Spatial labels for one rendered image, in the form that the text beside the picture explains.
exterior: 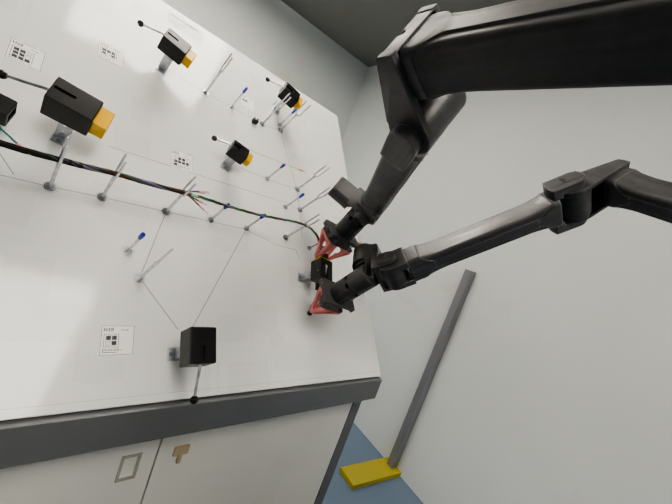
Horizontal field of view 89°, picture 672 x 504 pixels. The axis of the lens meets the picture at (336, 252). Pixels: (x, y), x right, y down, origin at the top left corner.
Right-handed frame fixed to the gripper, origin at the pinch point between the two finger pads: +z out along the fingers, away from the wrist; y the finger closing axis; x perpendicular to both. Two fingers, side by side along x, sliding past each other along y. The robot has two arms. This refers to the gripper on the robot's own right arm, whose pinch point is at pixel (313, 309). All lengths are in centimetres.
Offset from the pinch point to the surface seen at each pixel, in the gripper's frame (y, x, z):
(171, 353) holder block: 31.2, 14.1, 6.4
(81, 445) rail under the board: 40, 28, 12
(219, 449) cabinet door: 11.8, 27.3, 22.1
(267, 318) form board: 10.9, 2.9, 4.8
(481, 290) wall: -120, -40, -6
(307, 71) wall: -52, -248, 31
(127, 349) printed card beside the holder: 38.4, 14.4, 6.9
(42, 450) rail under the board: 45, 29, 12
